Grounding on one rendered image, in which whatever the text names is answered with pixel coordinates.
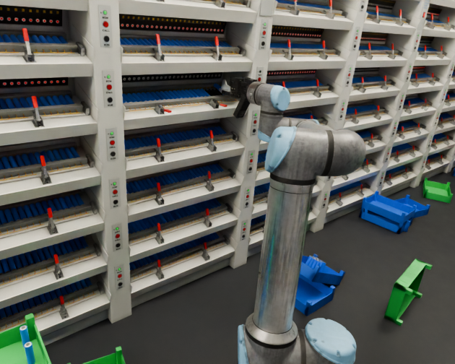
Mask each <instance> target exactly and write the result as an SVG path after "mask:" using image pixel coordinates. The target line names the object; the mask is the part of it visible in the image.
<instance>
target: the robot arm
mask: <svg viewBox="0 0 455 364"><path fill-rule="evenodd" d="M219 91H220V92H221V93H222V94H223V95H228V96H231V97H233V98H240V101H239V103H238V105H237V107H236V109H235V112H234V114H233V115H234V116H235V117H236V118H242V117H244V115H245V113H246V111H247V109H248V107H249V105H250V103H252V104H255V105H260V106H261V110H260V116H259V128H258V138H259V139H260V140H262V141H264V142H268V143H269V145H268V148H267V152H266V160H265V170H266V171H268V172H269V173H270V176H269V178H270V184H269V196H268V202H267V208H266V219H265V226H264V237H263V243H262V249H261V260H260V266H259V278H258V284H257V290H256V301H255V307H254V313H252V314H251V315H250V316H249V317H248V318H247V319H246V325H244V324H242V325H239V326H238V364H354V362H355V353H356V343H355V340H354V338H353V336H352V335H351V333H350V332H349V331H348V330H346V328H344V327H343V326H342V325H341V324H338V323H337V322H336V321H332V320H330V319H327V320H326V319H325V318H315V319H312V320H310V321H309V322H308V323H307V325H306V326H305V329H298V328H297V326H296V324H295V322H294V321H293V313H294V308H295V299H296V295H297V289H298V281H299V276H300V267H301V262H302V258H303V249H304V244H305V239H306V230H307V225H308V216H309V212H310V207H311V198H312V193H313V185H314V184H315V182H316V176H344V175H347V174H350V173H352V172H354V171H355V170H357V169H358V168H359V167H360V166H361V165H362V164H363V161H364V159H365V156H366V147H365V142H364V141H363V139H362V138H361V136H359V135H358V134H357V133H355V132H353V131H350V130H348V129H337V130H332V129H329V128H326V127H324V126H321V125H320V124H319V122H318V121H317V120H314V119H303V118H287V117H282V116H283V111H285V110H286V109H287V108H288V106H289V104H290V93H289V91H288V89H287V88H285V87H281V86H279V85H273V84H266V83H263V82H257V79H251V78H250V77H242V78H237V77H230V86H229V85H227V82H226V80H225V79H224V80H223V81H222V86H221V88H219Z"/></svg>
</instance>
